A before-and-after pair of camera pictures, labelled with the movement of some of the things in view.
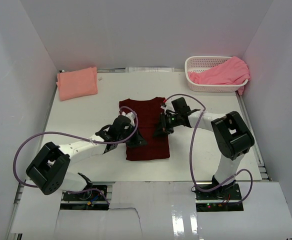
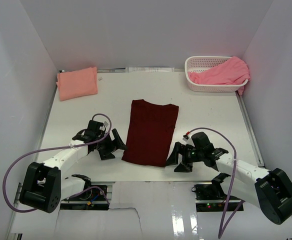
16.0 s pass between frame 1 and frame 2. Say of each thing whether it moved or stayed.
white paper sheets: stayed
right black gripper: moved
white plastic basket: stayed
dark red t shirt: moved
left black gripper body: moved
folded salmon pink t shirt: stayed
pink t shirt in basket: stayed
